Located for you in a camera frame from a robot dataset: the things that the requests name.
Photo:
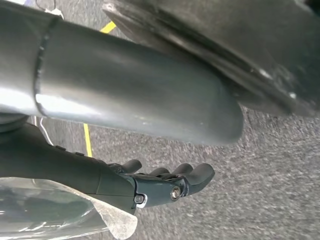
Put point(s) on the yellow floor tape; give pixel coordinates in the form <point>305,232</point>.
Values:
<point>87,142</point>

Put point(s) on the dark robot body shell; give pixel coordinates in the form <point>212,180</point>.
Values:
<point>250,43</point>

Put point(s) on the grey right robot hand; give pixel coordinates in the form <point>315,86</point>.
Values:
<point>124,86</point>

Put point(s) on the white power strip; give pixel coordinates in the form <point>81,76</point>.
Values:
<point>56,12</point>

